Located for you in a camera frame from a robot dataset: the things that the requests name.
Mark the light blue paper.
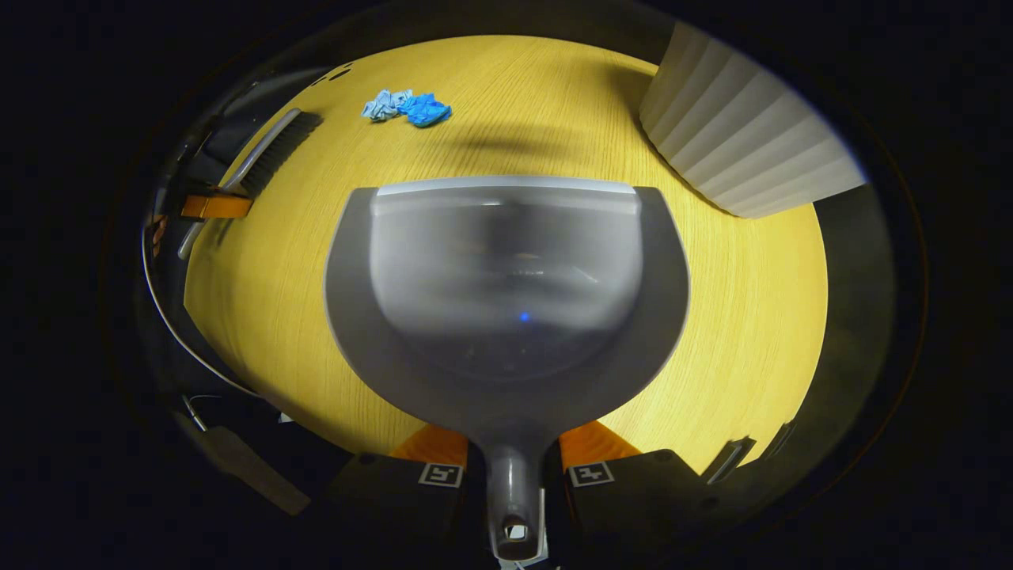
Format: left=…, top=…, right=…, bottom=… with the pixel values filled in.
left=362, top=89, right=414, bottom=122

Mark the grey dustpan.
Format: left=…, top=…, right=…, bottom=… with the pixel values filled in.
left=324, top=176, right=691, bottom=563

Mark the small grey broom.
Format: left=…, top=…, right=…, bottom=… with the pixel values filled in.
left=178, top=108, right=324, bottom=260

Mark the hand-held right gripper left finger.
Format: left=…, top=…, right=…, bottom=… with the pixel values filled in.
left=317, top=424, right=484, bottom=567

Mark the white ribbed garbage bin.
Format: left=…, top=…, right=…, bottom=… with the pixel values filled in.
left=639, top=22, right=867, bottom=219

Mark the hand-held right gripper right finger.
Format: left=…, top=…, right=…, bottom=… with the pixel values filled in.
left=546, top=420, right=713, bottom=567

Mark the grey metal bracket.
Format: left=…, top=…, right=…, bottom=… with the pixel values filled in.
left=703, top=435, right=758, bottom=485

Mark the white cable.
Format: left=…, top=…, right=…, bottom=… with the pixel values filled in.
left=141, top=218, right=264, bottom=399

